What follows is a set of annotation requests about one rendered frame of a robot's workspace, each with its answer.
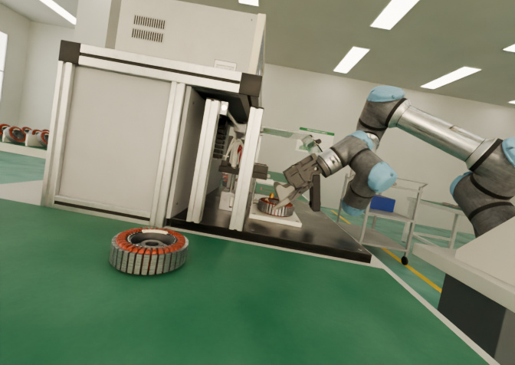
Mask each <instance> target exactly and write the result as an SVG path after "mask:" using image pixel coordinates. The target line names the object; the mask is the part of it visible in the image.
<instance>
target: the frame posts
mask: <svg viewBox="0 0 515 365"><path fill-rule="evenodd" d="M220 107H221V101H220V100H218V99H214V98H209V97H206V102H205V111H204V116H203V121H202V129H201V134H200V139H199V144H198V153H197V158H196V163H195V172H194V176H193V181H192V190H191V195H190V200H189V208H188V213H187V218H186V221H187V222H191V221H193V222H194V223H200V221H201V220H202V216H203V211H204V206H205V197H206V193H207V188H208V180H209V175H210V170H211V165H212V157H213V152H214V148H215V139H216V134H217V129H218V121H219V116H220V114H219V112H220ZM263 114H264V108H263V107H256V106H251V109H250V113H249V118H248V125H247V130H246V135H245V139H244V148H243V152H242V157H241V165H240V169H239V174H238V182H237V186H236V191H235V199H234V204H233V209H232V213H231V221H230V225H229V229H232V230H234V229H237V231H242V229H243V224H244V217H245V212H246V208H247V203H248V195H249V192H252V191H253V186H254V178H252V173H253V169H254V163H257V162H258V157H259V152H260V148H261V141H262V136H263V135H260V131H261V123H262V119H263ZM259 136H261V137H260V142H259V143H258V140H259ZM235 139H236V140H241V133H235ZM230 183H231V174H230V173H229V174H228V181H227V186H226V188H230Z"/></svg>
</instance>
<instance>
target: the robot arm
mask: <svg viewBox="0 0 515 365"><path fill-rule="evenodd" d="M404 96H405V92H404V90H403V89H401V88H398V87H393V86H378V87H374V88H373V89H371V91H370V93H369V96H368V97H367V98H366V103H365V105H364V107H363V109H362V113H361V114H360V117H359V119H358V122H357V125H356V132H354V133H352V134H350V135H348V136H346V137H345V138H344V139H342V140H341V141H339V142H338V143H336V144H334V145H333V146H331V147H330V148H328V149H327V150H325V151H323V152H322V153H320V154H319V155H318V156H317V155H316V154H315V153H311V154H310V155H309V156H307V157H305V158H304V159H302V160H301V161H300V162H297V163H295V164H293V165H291V166H290V167H289V168H287V169H286V170H284V171H283V174H284V176H285V179H286V180H287V181H288V182H289V183H286V184H284V185H282V184H280V183H279V182H274V189H275V192H276V194H277V195H276V196H275V197H274V199H279V203H278V204H276V205H275V206H274V207H272V208H271V209H272V210H276V209H281V208H282V207H284V206H285V205H287V204H288V203H290V202H292V201H294V200H295V199H296V198H298V197H299V196H301V195H302V194H303V193H304V192H306V191H307V190H308V189H309V190H310V201H309V206H310V208H311V209H312V210H313V211H314V212H319V211H320V206H321V202H320V174H322V175H323V176H324V177H325V178H327V177H328V176H330V175H333V174H334V173H336V172H338V171H339V170H341V169H342V168H344V167H345V166H347V165H349V167H350V168H351V170H350V174H349V180H348V183H347V187H346V194H345V196H344V197H343V201H342V203H341V206H342V209H343V211H344V212H345V213H347V214H349V215H352V216H359V215H362V214H363V212H364V211H365V210H366V209H367V206H368V204H369V203H370V202H371V200H372V198H373V196H374V195H375V194H376V193H380V192H384V191H386V190H387V189H389V188H390V187H391V185H393V184H394V183H395V181H396V180H397V173H396V172H395V171H394V170H393V168H392V167H390V166H389V164H388V163H386V162H384V161H383V160H382V159H380V158H379V157H378V156H377V155H376V150H377V149H378V148H379V142H380V140H381V139H382V136H383V134H384V133H385V131H386V129H387V128H393V127H398V128H399V129H401V130H404V131H405V132H406V133H409V134H411V135H412V136H415V137H417V138H419V139H420V140H423V141H425V142H426V143H429V144H431V145H432V146H435V147H437V148H439V149H440V150H442V151H444V152H446V153H448V154H450V155H452V156H454V157H456V158H458V159H460V160H462V161H464V162H465V163H466V166H467V169H469V170H470V171H468V172H466V173H464V174H463V175H459V176H458V177H457V178H455V179H454V181H453V182H452V183H451V185H450V193H451V195H452V197H453V200H454V201H455V202H456V203H457V204H458V205H459V207H460V208H461V210H462V211H463V213H464V214H465V215H466V216H467V218H468V220H469V221H470V222H471V224H472V225H473V228H474V234H475V237H476V238H478V237H479V236H481V235H483V234H484V233H486V232H489V231H490V230H491V229H494V228H495V227H497V226H499V225H501V224H502V223H504V222H506V221H507V220H509V219H512V218H513V217H514V216H515V206H514V205H513V204H512V203H511V202H510V199H512V198H513V197H514V196H515V137H509V138H507V139H505V140H502V139H499V138H497V137H496V138H491V139H485V138H483V137H482V136H478V135H477V134H474V133H472V132H470V131H467V130H465V129H463V128H460V127H458V126H456V125H454V124H452V123H449V122H447V121H445V120H442V119H440V118H438V117H436V116H433V115H431V114H429V113H426V112H424V111H423V110H419V109H418V108H416V107H413V106H412V105H411V101H410V100H409V99H407V98H405V97H404ZM315 167H316V168H317V169H316V170H315Z"/></svg>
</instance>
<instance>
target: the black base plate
mask: <svg viewBox="0 0 515 365"><path fill-rule="evenodd" d="M224 189H229V188H226V187H225V186H219V187H218V188H216V189H214V190H213V191H211V192H210V193H209V194H207V195H206V197H205V206H204V211H203V216H202V220H201V221H200V223H194V222H193V221H191V222H187V221H186V218H187V213H188V208H189V207H188V208H186V209H184V210H183V211H181V212H180V213H179V214H177V215H175V216H174V217H172V221H171V227H173V228H178V229H185V230H190V231H194V232H202V233H207V234H211V235H219V236H223V237H228V238H236V239H240V240H244V241H249V242H257V243H261V244H265V245H273V246H277V247H281V248H289V249H294V250H298V251H303V252H310V253H315V254H319V255H327V256H332V257H336V258H344V259H348V260H353V261H360V262H365V263H370V262H371V258H372V254H371V253H369V252H368V251H367V250H366V249H365V248H363V247H362V246H361V245H360V244H359V243H358V242H357V241H356V240H355V239H354V238H352V237H351V236H350V235H349V234H348V233H346V232H345V231H344V230H343V229H342V228H340V227H339V226H338V225H337V224H336V223H335V222H334V221H333V220H332V219H331V218H329V217H328V216H327V215H326V214H325V213H324V212H322V211H321V210H320V211H319V212H314V211H313V210H312V209H311V208H310V206H309V202H305V201H300V200H296V199H295V200H294V201H292V202H290V203H292V204H293V205H294V212H295V213H296V215H297V217H298V218H299V220H300V221H301V223H302V226H301V227H296V226H292V225H285V224H280V223H276V222H268V221H264V220H259V219H251V218H249V215H250V211H251V209H250V208H249V206H250V205H251V197H252V193H253V192H249V195H248V203H247V208H246V212H245V217H244V224H243V229H242V231H237V229H234V230H232V229H229V225H230V221H231V213H232V211H227V210H223V209H219V208H218V207H219V203H220V198H221V191H223V190H224Z"/></svg>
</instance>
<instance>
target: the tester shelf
mask: <svg viewBox="0 0 515 365"><path fill-rule="evenodd" d="M58 60H59V61H63V62H65V63H67V62H68V63H72V64H75V65H77V66H81V67H89V68H93V69H98V70H102V71H111V72H115V73H120V74H128V75H132V76H137V77H144V78H149V79H153V80H158V81H165V82H170V83H172V81H174V82H177V83H178V84H180V83H183V84H186V85H187V86H192V87H193V88H194V89H195V90H196V91H197V93H198V94H199V95H200V96H201V97H202V98H203V99H204V100H205V101H206V97H209V98H214V99H218V100H220V101H221V102H222V101H225V102H228V103H229V105H228V109H229V111H230V112H231V114H232V116H233V117H234V118H235V120H236V121H237V123H241V122H245V123H247V122H248V118H249V113H250V109H251V106H256V107H262V77H263V76H261V75H256V74H248V73H244V72H238V71H230V70H225V69H221V68H216V67H209V66H204V65H200V64H192V63H187V62H183V61H175V60H170V59H165V58H158V57H153V56H149V55H144V54H137V53H132V52H128V51H119V50H115V49H110V48H102V47H98V46H93V45H89V44H81V43H77V42H73V41H65V40H61V44H60V50H59V57H58ZM220 117H221V118H222V119H225V120H227V121H228V125H229V126H230V127H234V124H233V123H232V121H231V120H230V119H229V117H228V116H223V115H220Z"/></svg>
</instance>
